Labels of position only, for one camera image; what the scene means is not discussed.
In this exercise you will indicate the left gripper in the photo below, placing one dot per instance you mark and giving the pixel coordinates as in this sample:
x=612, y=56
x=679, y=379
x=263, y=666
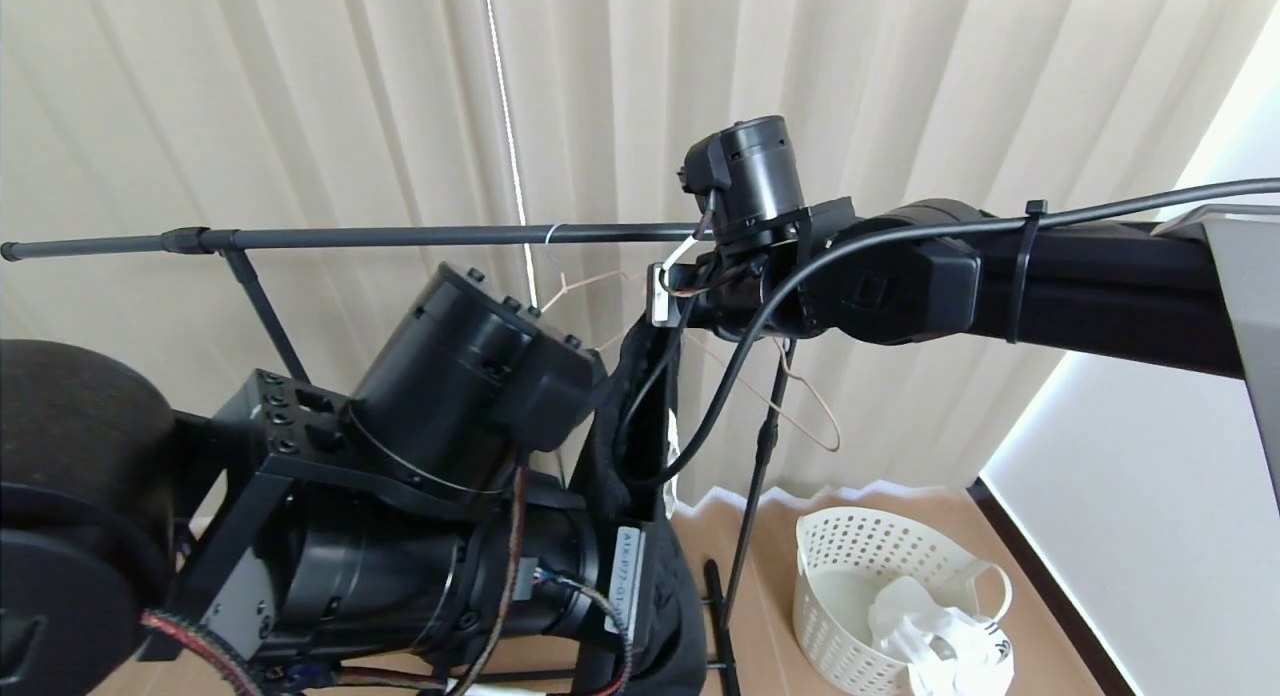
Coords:
x=400, y=576

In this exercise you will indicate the pink clothes hanger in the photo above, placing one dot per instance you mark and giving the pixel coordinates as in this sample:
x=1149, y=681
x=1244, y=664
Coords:
x=836, y=438
x=605, y=275

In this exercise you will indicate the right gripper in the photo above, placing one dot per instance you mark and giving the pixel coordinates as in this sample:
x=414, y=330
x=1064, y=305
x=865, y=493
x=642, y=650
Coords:
x=740, y=296

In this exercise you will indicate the white laundry basket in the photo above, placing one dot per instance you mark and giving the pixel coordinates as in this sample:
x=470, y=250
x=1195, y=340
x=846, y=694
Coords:
x=850, y=517

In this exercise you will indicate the beige curtain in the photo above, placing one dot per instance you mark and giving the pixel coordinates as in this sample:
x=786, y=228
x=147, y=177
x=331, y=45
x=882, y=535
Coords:
x=300, y=96

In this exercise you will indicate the white garment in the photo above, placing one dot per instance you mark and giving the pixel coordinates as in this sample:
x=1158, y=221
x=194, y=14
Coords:
x=930, y=636

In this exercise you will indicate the black clothes rack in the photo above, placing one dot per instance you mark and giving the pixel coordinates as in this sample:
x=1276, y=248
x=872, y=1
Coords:
x=400, y=238

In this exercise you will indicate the black shorts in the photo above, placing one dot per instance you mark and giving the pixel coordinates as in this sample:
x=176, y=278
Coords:
x=625, y=446

